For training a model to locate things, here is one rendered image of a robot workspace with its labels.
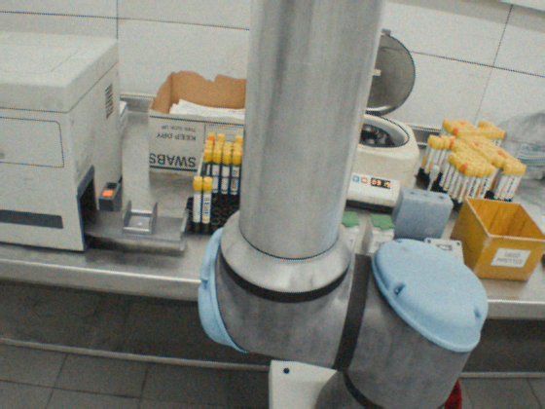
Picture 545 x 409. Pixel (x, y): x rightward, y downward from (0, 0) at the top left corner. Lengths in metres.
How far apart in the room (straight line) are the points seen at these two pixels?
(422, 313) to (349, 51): 0.22
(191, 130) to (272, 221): 0.66
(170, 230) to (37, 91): 0.31
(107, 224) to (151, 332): 0.73
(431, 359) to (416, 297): 0.06
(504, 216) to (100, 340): 1.15
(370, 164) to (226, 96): 0.44
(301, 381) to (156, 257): 0.34
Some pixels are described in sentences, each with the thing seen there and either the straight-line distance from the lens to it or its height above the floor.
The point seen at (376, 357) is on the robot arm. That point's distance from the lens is 0.43.
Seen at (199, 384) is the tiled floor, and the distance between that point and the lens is 1.71.
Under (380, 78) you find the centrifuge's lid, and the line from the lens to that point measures 1.29.
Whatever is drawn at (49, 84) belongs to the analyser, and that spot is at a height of 1.17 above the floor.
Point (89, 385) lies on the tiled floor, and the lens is 1.74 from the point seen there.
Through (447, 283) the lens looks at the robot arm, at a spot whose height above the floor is 1.14.
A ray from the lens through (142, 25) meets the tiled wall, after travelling 1.31.
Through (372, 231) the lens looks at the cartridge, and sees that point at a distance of 0.85.
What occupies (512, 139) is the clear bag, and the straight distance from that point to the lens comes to 1.39.
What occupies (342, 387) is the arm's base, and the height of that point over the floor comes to 0.99.
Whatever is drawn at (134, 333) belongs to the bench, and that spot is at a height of 0.27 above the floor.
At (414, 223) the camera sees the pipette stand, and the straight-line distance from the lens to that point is 0.93.
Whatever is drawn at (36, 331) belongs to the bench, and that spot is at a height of 0.27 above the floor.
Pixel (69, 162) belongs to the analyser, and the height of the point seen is 1.05.
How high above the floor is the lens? 1.39
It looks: 33 degrees down
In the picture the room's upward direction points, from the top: 8 degrees clockwise
